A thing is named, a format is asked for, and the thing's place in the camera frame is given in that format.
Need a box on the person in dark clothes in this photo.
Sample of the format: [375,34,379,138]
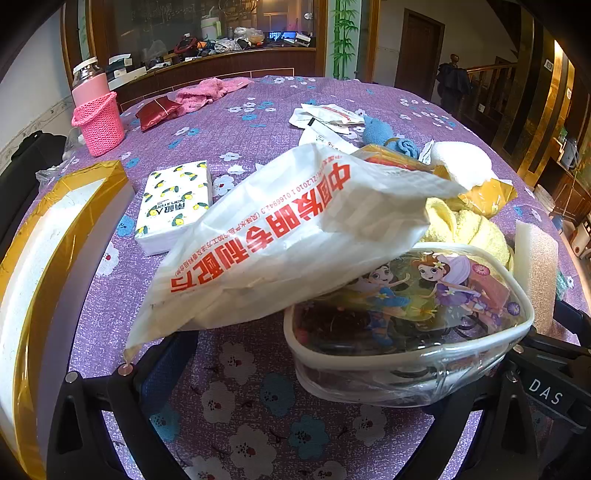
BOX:
[436,54,472,109]

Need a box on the pink-sleeved glass bottle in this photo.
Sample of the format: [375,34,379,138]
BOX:
[70,56,110,109]

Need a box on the pink knitted bottle holder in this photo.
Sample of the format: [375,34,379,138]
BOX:
[71,91,126,158]

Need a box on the yellow towel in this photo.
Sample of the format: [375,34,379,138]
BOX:
[422,198,515,273]

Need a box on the gold-edged white foam box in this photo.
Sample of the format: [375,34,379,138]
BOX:
[0,159,137,480]

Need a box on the blue cloth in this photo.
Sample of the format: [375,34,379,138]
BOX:
[362,115,423,162]

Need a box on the white plastic bag red print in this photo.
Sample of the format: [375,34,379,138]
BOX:
[124,143,467,365]

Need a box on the lemon print tissue pack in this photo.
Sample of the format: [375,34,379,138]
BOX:
[134,160,214,257]

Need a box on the brown wooden door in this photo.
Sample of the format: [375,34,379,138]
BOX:
[394,8,446,90]

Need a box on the white foam block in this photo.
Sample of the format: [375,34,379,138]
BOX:
[513,220,560,335]

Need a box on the white towel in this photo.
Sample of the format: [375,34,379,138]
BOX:
[422,141,494,190]

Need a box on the yellow foil packet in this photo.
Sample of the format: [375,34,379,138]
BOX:
[355,144,519,219]

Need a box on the pink cloth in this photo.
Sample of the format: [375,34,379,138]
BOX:
[175,77,254,116]

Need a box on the black sofa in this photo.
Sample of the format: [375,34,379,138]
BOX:
[0,130,68,250]

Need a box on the clear cartoon print pouch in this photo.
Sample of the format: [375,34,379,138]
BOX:
[283,242,535,408]

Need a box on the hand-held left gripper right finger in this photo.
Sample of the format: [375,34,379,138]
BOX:
[397,364,573,480]

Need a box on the purple floral tablecloth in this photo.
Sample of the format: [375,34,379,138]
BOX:
[28,75,583,480]

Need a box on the wooden stair railing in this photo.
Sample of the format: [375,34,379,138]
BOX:
[466,58,518,134]

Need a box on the white packet red print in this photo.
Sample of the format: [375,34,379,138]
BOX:
[288,103,366,137]

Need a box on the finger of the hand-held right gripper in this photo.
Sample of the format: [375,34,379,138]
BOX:
[551,298,591,344]
[524,330,591,365]

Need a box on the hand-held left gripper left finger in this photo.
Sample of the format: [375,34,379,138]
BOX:
[46,330,199,480]

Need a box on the red pouch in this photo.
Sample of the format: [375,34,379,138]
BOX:
[135,97,183,132]

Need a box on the wooden glass-front cabinet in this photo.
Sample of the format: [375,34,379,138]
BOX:
[62,0,384,116]

